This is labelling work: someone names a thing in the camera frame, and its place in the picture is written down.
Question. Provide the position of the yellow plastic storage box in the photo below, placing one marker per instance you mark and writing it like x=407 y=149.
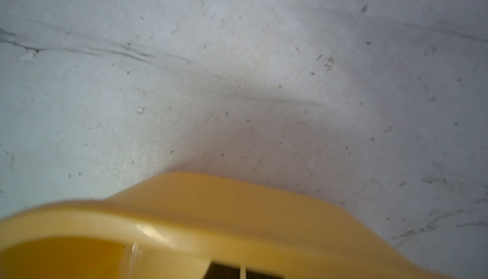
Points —
x=188 y=225

